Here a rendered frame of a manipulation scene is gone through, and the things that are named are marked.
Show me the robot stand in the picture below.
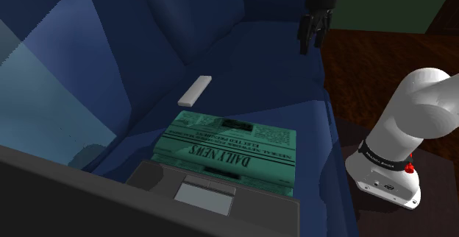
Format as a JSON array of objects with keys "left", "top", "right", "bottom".
[{"left": 334, "top": 116, "right": 459, "bottom": 237}]

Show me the green folded newspaper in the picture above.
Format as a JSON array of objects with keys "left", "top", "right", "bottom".
[{"left": 150, "top": 110, "right": 298, "bottom": 197}]

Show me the grey laptop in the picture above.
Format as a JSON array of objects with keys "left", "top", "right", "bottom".
[{"left": 0, "top": 144, "right": 302, "bottom": 237}]

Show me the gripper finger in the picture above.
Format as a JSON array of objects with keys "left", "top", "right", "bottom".
[
  {"left": 296, "top": 13, "right": 316, "bottom": 56},
  {"left": 313, "top": 9, "right": 334, "bottom": 49}
]

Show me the dark blue sofa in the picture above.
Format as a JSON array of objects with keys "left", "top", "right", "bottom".
[{"left": 0, "top": 0, "right": 360, "bottom": 237}]

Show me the white remote control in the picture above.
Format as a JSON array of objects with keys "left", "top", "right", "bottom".
[{"left": 177, "top": 74, "right": 213, "bottom": 107}]

